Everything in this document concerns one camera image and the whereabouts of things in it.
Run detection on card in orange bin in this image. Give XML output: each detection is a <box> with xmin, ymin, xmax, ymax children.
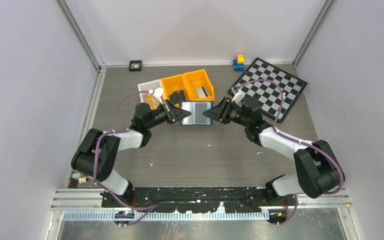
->
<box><xmin>195</xmin><ymin>86</ymin><xmax>210</xmax><ymax>99</ymax></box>

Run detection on small beige spool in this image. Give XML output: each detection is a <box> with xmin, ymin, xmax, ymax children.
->
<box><xmin>77</xmin><ymin>177</ymin><xmax>89</xmax><ymax>184</ymax></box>

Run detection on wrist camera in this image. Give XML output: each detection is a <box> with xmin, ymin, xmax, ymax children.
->
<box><xmin>232</xmin><ymin>86</ymin><xmax>245</xmax><ymax>104</ymax></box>
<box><xmin>148</xmin><ymin>87</ymin><xmax>165</xmax><ymax>105</ymax></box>

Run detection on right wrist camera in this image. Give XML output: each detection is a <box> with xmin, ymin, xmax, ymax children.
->
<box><xmin>232</xmin><ymin>86</ymin><xmax>245</xmax><ymax>104</ymax></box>

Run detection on tan items in white bin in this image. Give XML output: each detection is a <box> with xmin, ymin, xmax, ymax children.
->
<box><xmin>143</xmin><ymin>93</ymin><xmax>160</xmax><ymax>110</ymax></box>

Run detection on blue leather card holder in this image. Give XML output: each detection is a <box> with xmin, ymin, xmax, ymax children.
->
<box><xmin>180</xmin><ymin>101</ymin><xmax>213</xmax><ymax>126</ymax></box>

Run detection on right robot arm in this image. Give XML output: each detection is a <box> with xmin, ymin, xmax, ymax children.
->
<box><xmin>203</xmin><ymin>97</ymin><xmax>345</xmax><ymax>205</ymax></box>

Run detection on white plastic bin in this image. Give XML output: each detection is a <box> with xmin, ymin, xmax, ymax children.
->
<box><xmin>137</xmin><ymin>79</ymin><xmax>166</xmax><ymax>103</ymax></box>

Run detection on black white chessboard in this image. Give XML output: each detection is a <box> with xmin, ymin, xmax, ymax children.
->
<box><xmin>227</xmin><ymin>57</ymin><xmax>308</xmax><ymax>123</ymax></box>

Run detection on orange plastic bin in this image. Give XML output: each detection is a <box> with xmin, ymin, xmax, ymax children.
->
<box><xmin>161</xmin><ymin>74</ymin><xmax>191</xmax><ymax>107</ymax></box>
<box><xmin>183</xmin><ymin>69</ymin><xmax>216</xmax><ymax>102</ymax></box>

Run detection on black object in bin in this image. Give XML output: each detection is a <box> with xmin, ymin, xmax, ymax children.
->
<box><xmin>169</xmin><ymin>90</ymin><xmax>186</xmax><ymax>104</ymax></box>

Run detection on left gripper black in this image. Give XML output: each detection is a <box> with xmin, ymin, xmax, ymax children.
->
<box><xmin>145</xmin><ymin>99</ymin><xmax>191</xmax><ymax>130</ymax></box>

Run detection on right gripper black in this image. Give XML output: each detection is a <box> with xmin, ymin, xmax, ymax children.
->
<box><xmin>203</xmin><ymin>97</ymin><xmax>250</xmax><ymax>128</ymax></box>

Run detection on orange plastic bin left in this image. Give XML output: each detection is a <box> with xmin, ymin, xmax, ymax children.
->
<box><xmin>161</xmin><ymin>74</ymin><xmax>191</xmax><ymax>107</ymax></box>

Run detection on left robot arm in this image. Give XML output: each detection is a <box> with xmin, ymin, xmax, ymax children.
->
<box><xmin>71</xmin><ymin>101</ymin><xmax>191</xmax><ymax>207</ymax></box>

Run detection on small black square device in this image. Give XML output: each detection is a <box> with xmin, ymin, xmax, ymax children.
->
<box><xmin>128</xmin><ymin>60</ymin><xmax>143</xmax><ymax>72</ymax></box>

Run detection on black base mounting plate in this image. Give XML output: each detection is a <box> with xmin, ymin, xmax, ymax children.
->
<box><xmin>99</xmin><ymin>186</ymin><xmax>300</xmax><ymax>215</ymax></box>

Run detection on orange plastic bin right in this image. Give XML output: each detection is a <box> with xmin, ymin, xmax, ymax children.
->
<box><xmin>183</xmin><ymin>69</ymin><xmax>216</xmax><ymax>102</ymax></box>

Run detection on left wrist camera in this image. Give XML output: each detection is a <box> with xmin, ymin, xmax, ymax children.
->
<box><xmin>148</xmin><ymin>87</ymin><xmax>165</xmax><ymax>105</ymax></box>

